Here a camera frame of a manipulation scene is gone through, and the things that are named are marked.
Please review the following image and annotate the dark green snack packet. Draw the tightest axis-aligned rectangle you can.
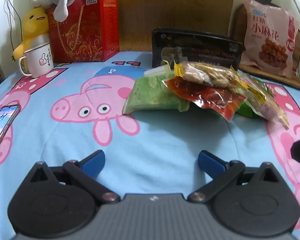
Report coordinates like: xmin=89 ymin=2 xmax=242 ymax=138
xmin=236 ymin=102 xmax=259 ymax=119

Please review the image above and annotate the clear yellow-edged snack packet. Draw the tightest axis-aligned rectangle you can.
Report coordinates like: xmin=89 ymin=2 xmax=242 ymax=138
xmin=174 ymin=60 xmax=250 ymax=89
xmin=236 ymin=71 xmax=290 ymax=129

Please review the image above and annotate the cartoon pig printed blanket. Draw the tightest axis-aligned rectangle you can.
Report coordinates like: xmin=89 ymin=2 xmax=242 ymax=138
xmin=0 ymin=51 xmax=300 ymax=240

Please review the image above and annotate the yellow duck plush toy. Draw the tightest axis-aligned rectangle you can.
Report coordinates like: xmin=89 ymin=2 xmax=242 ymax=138
xmin=12 ymin=7 xmax=50 ymax=60

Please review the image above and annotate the smartphone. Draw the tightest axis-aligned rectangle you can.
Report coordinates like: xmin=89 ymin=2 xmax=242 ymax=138
xmin=0 ymin=104 xmax=22 ymax=159

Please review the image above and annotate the large pink snack bag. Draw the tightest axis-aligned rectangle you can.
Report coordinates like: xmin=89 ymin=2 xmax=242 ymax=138
xmin=240 ymin=0 xmax=300 ymax=78

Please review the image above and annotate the black tin box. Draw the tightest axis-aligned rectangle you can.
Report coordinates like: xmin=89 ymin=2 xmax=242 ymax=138
xmin=151 ymin=27 xmax=245 ymax=71

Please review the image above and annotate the wooden headboard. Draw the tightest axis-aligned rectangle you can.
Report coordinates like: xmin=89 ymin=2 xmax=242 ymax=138
xmin=94 ymin=0 xmax=234 ymax=53

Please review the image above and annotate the white enamel mug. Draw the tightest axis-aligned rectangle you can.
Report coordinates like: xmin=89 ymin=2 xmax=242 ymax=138
xmin=18 ymin=42 xmax=55 ymax=78

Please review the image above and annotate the red gift box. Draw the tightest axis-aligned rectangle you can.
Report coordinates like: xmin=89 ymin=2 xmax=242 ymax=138
xmin=45 ymin=0 xmax=120 ymax=63

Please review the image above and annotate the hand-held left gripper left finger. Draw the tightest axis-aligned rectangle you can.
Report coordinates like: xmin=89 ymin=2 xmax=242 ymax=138
xmin=25 ymin=150 xmax=120 ymax=204

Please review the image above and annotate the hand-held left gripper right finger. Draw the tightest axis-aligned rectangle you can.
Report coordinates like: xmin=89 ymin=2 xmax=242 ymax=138
xmin=187 ymin=150 xmax=282 ymax=204

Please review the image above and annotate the light green snack packet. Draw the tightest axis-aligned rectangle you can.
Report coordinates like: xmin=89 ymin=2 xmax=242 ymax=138
xmin=122 ymin=76 xmax=190 ymax=115

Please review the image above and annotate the red snack packet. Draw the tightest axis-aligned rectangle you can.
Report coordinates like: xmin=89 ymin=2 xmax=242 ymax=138
xmin=162 ymin=76 xmax=248 ymax=122

